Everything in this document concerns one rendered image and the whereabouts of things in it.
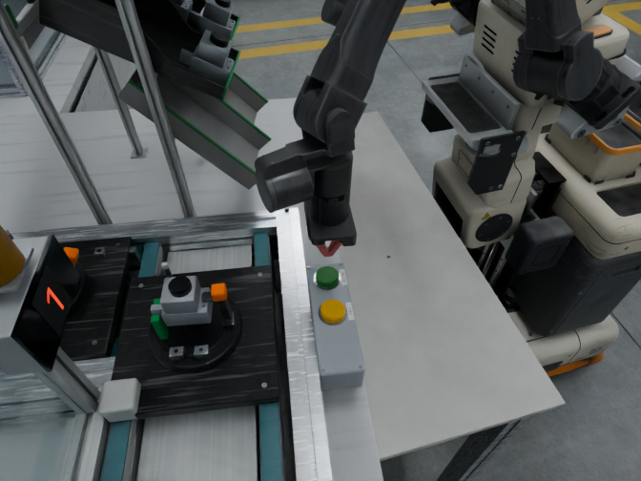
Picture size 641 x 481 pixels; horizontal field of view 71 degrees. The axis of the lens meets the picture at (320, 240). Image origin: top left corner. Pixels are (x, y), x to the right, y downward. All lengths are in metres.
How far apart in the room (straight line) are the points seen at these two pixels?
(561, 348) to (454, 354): 0.88
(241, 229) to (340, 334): 0.29
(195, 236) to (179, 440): 0.37
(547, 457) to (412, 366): 1.05
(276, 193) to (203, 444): 0.38
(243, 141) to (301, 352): 0.48
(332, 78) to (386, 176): 0.62
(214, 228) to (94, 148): 0.56
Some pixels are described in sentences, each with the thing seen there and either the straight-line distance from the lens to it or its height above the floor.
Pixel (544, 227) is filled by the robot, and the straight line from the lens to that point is 1.28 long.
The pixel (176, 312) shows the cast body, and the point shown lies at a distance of 0.65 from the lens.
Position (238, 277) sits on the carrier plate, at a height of 0.97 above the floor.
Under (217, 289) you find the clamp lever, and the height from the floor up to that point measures 1.08.
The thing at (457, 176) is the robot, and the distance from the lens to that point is 1.27.
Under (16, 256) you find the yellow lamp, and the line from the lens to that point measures 0.48.
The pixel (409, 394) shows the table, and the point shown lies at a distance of 0.80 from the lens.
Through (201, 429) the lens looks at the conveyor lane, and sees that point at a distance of 0.73.
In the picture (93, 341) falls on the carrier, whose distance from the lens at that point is 0.78.
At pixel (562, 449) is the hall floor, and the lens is 1.84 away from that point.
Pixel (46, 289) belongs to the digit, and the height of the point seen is 1.22.
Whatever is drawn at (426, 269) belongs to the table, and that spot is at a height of 0.86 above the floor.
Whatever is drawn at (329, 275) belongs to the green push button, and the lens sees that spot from 0.77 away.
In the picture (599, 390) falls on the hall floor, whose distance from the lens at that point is 2.00.
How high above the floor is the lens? 1.58
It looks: 48 degrees down
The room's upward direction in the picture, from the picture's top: straight up
